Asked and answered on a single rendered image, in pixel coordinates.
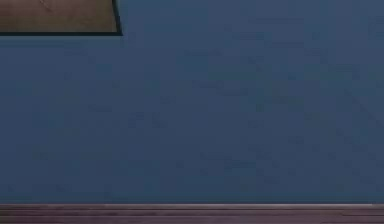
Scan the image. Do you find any brown framed wall picture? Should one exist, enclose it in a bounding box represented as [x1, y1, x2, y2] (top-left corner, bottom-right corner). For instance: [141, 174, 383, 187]
[0, 0, 124, 37]

